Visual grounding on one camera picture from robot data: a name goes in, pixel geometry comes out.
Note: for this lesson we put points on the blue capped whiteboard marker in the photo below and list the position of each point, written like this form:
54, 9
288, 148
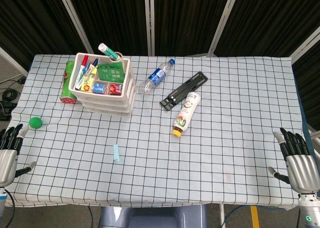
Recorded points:
93, 64

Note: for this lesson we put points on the clear water bottle blue label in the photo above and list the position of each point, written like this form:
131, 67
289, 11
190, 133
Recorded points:
156, 76

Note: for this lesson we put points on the black folding stand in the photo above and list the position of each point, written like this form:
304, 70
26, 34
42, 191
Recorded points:
185, 89

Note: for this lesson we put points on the light blue paper strip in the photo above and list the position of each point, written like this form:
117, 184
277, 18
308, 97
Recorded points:
116, 153

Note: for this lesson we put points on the white green glue stick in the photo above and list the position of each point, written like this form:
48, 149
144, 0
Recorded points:
106, 50

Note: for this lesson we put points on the white drink bottle yellow cap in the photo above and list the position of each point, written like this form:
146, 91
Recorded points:
186, 110

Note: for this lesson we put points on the white table leg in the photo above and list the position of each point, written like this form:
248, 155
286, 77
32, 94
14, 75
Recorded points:
222, 216

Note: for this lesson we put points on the beige round tube cup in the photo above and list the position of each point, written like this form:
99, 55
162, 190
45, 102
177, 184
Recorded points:
119, 58

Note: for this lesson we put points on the clear plastic tray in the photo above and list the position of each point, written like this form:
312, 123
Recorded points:
107, 107

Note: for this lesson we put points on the white drawer organizer box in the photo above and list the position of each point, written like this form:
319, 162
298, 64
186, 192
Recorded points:
127, 88

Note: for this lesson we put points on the red capped whiteboard marker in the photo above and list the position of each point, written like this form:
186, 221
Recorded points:
80, 74

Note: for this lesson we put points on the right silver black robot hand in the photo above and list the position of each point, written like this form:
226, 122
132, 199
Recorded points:
302, 173

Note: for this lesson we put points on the black power adapter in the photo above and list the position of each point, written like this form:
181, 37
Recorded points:
6, 111

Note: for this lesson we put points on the red candy packet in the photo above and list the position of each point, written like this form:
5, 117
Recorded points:
115, 89

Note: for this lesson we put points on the black folding screen panel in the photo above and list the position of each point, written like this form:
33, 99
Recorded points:
310, 83
32, 20
270, 20
110, 15
187, 18

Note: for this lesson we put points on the checkered light blue tablecloth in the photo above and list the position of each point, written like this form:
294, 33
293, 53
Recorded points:
175, 163

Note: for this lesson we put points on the yellow candy packet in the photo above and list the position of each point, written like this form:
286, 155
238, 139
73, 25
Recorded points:
87, 84

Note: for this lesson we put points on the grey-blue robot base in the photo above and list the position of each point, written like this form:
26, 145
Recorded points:
150, 218

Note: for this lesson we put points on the blue candy packet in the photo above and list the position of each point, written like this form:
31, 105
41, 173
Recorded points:
98, 89

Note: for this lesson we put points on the green tea packets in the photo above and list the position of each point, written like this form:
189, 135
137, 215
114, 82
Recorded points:
111, 73

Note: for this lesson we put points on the green cylindrical snack can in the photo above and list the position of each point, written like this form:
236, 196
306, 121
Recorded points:
66, 88

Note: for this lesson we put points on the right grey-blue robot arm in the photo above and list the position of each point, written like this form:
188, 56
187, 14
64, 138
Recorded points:
308, 210

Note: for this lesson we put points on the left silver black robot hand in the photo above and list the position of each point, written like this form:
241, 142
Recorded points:
7, 163

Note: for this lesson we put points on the green ball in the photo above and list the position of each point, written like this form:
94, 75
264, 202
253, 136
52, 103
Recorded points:
35, 122

